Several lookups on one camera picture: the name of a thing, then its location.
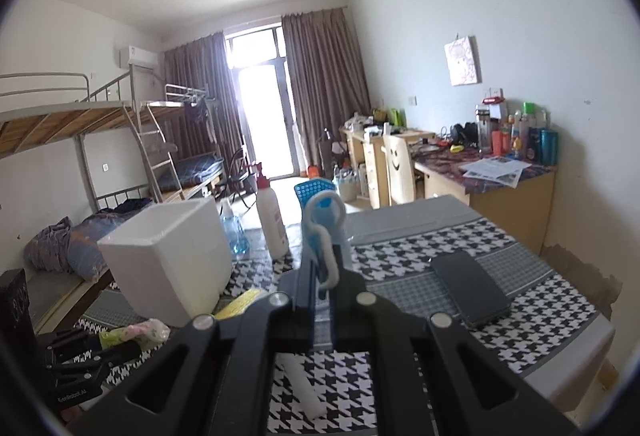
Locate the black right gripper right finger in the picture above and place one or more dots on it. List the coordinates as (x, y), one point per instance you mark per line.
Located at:
(362, 321)

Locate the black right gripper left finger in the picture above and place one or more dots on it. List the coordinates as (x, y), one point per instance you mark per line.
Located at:
(281, 322)

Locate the blue white face mask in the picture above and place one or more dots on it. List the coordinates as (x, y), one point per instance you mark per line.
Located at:
(324, 237)

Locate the white foam strip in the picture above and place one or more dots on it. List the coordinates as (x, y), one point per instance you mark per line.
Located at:
(302, 388)

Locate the green floral plastic bag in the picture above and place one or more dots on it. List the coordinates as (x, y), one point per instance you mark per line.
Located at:
(147, 334)

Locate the white lotion pump bottle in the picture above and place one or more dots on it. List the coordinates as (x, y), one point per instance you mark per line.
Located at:
(270, 216)

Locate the blue liquid clear bottle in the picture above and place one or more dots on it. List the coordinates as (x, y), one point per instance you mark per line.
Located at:
(233, 229)

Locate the blue patterned quilt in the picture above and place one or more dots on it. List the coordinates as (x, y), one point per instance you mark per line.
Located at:
(65, 248)

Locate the dark green phone case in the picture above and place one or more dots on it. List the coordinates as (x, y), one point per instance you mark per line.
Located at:
(477, 296)

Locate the white foam box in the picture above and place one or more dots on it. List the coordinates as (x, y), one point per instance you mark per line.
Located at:
(171, 261)

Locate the blue plastic basket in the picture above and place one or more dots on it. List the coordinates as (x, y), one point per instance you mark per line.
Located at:
(307, 189)

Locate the smiley wooden chair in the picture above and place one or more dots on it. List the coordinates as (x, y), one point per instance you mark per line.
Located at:
(400, 173)

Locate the white bucket on floor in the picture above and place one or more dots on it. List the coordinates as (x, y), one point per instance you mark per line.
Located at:
(347, 184)

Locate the houndstooth table cloth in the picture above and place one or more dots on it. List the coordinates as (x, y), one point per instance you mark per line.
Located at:
(553, 333)

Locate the black folding chair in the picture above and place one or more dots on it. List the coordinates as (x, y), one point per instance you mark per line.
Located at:
(237, 182)

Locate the far wooden desk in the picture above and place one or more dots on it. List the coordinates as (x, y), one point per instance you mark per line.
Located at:
(369, 151)

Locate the wooden desk with cloth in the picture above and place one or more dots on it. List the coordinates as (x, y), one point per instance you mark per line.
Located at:
(523, 211)

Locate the grey metal bunk bed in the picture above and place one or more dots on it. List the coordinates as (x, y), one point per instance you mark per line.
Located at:
(71, 148)

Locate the newspaper on desk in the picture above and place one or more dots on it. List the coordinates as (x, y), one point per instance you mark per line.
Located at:
(501, 170)

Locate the brown right curtain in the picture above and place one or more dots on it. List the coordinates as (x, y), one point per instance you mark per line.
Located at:
(327, 77)

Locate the brown curtain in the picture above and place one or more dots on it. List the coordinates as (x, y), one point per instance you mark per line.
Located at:
(211, 121)
(327, 77)

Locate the brown left curtain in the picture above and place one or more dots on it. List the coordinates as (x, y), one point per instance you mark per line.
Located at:
(211, 121)

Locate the white air conditioner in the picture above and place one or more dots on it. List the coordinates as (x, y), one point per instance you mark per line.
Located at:
(134, 56)

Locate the wall picture canvas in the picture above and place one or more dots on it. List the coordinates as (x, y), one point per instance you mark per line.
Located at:
(461, 59)

